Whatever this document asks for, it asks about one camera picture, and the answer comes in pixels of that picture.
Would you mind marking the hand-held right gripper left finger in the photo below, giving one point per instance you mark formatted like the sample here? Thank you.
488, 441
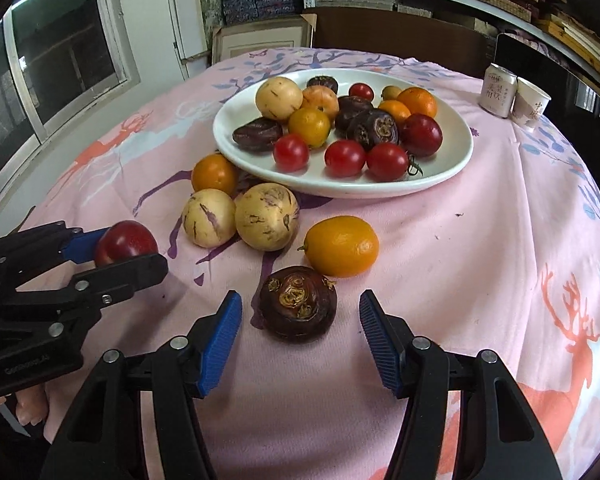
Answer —
220, 345

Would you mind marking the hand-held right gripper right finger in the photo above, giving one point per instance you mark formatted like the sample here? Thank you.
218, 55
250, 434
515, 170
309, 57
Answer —
380, 345

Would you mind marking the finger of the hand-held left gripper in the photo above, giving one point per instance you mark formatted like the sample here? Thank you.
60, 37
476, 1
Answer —
130, 272
82, 247

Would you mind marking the red plum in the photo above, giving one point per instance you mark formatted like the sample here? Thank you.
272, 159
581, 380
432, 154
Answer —
125, 239
420, 134

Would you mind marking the dark water chestnut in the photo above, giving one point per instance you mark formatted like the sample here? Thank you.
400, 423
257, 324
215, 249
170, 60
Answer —
352, 110
297, 304
372, 129
322, 83

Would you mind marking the dark brown wrinkled fruit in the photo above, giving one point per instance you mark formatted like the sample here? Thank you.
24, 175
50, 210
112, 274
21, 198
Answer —
257, 134

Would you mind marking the white plate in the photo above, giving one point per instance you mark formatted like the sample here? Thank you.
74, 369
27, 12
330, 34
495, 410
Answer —
447, 152

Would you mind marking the yellow citrus fruit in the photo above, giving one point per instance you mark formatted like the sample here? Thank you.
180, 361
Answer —
308, 126

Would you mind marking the pale orange citrus fruit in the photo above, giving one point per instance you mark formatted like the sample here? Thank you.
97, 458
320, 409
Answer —
320, 102

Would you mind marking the small tan round fruit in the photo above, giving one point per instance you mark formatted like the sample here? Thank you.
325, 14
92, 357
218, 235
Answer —
391, 92

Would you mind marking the person's left forearm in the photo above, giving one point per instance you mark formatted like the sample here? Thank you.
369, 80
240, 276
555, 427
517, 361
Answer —
0, 455

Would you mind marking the person's left hand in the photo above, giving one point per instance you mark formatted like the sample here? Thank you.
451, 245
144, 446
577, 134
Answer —
32, 402

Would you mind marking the pink deer print tablecloth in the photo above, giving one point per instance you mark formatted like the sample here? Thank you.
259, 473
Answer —
455, 260

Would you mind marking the white framed window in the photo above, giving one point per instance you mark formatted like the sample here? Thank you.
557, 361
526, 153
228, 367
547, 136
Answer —
65, 45

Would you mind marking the white board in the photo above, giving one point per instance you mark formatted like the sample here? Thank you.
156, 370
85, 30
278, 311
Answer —
187, 10

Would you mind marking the beige framed panel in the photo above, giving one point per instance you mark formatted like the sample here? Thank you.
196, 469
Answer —
260, 37

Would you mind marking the pale pink drink can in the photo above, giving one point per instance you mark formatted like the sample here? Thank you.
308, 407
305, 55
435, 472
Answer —
497, 92

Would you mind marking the white paper cup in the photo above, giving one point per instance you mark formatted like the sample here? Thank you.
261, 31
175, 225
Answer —
530, 105

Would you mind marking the brown board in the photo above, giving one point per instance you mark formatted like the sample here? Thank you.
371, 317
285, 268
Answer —
405, 35

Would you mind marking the black monitor screen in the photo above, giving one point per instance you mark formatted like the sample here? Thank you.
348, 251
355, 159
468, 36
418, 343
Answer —
570, 80

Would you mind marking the pink fabric bundle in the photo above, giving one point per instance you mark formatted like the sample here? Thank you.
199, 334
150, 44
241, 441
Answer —
525, 42

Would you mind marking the stack of pale wooden frames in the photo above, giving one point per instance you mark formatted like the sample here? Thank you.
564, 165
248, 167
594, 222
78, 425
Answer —
580, 40

